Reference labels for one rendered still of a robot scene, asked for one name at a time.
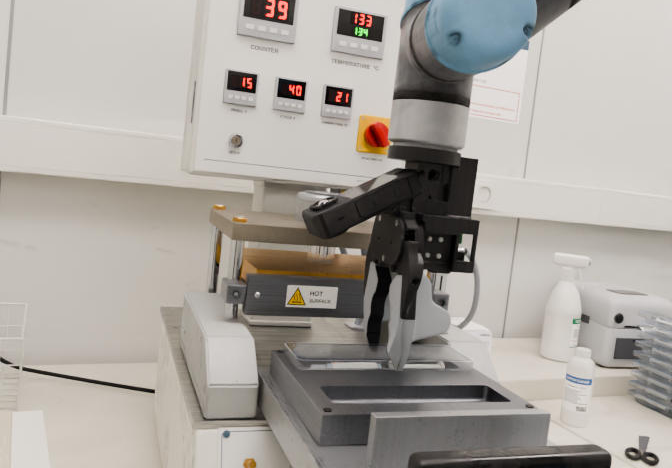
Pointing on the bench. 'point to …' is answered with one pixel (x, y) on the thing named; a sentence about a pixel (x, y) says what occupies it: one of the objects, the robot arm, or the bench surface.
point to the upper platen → (303, 263)
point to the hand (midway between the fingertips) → (380, 348)
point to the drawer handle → (515, 457)
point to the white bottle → (578, 389)
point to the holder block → (380, 396)
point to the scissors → (642, 451)
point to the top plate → (286, 225)
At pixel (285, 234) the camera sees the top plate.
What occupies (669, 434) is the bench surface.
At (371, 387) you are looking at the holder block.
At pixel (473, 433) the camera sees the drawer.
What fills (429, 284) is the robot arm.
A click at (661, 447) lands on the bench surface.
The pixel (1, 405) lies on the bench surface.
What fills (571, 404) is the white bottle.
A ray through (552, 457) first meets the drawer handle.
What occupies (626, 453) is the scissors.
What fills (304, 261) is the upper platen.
